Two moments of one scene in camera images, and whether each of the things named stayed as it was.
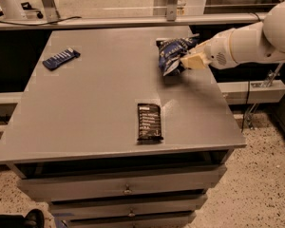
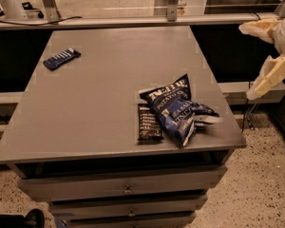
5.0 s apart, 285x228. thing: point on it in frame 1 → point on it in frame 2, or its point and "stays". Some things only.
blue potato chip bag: x=171 y=49 → x=172 y=104
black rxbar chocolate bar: x=149 y=123 stays
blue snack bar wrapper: x=51 y=63 stays
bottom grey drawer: x=155 y=223 stays
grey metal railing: x=37 y=23 stays
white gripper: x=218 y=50 → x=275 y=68
